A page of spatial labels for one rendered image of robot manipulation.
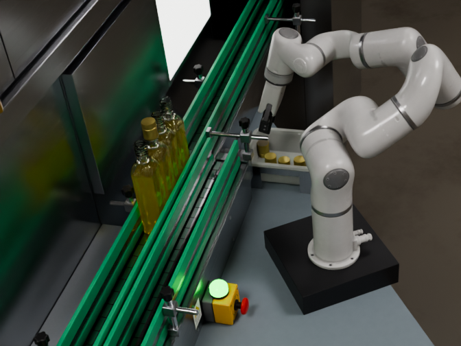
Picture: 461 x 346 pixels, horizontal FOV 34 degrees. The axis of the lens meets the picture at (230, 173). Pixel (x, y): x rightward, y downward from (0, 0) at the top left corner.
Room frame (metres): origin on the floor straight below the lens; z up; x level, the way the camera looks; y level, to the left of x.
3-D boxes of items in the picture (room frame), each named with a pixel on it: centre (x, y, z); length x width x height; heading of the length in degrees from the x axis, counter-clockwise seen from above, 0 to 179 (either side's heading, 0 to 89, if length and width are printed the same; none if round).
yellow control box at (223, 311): (1.21, 0.06, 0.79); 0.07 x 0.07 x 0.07; 69
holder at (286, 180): (1.72, -0.14, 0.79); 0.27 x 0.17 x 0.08; 69
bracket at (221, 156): (1.64, -0.01, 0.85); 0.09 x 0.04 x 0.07; 69
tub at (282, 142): (1.71, -0.16, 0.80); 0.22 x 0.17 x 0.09; 69
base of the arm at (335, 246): (1.31, -0.24, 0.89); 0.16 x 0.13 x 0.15; 101
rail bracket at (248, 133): (1.63, -0.03, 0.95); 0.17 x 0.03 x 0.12; 69
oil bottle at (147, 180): (1.40, 0.19, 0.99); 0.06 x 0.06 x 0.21; 69
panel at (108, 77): (1.86, 0.16, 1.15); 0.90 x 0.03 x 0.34; 159
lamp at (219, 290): (1.21, 0.06, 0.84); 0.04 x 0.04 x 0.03
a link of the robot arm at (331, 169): (1.32, -0.22, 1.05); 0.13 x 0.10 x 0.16; 5
